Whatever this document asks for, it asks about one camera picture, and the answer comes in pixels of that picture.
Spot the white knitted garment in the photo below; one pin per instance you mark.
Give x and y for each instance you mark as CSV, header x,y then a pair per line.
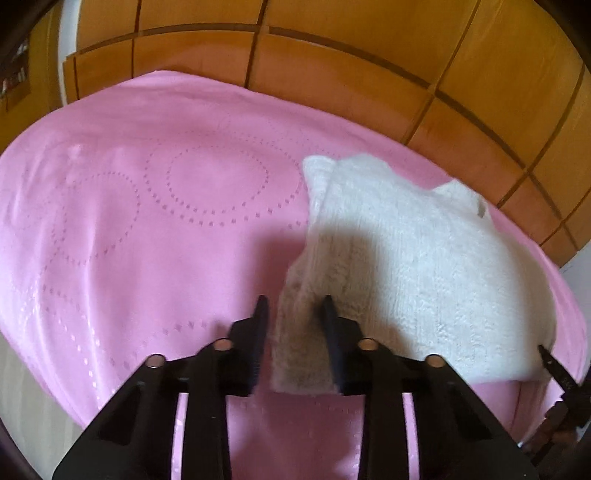
x,y
415,258

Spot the wooden panelled headboard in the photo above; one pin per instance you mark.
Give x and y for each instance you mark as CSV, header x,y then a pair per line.
x,y
369,46

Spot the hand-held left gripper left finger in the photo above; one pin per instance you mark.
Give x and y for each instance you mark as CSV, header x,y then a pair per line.
x,y
261,332

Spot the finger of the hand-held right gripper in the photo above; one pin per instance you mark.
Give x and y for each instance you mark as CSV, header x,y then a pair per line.
x,y
556,371

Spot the pink bed sheet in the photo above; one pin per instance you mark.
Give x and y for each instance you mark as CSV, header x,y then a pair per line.
x,y
138,230

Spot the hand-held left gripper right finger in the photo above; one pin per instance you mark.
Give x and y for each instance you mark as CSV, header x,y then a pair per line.
x,y
333,341

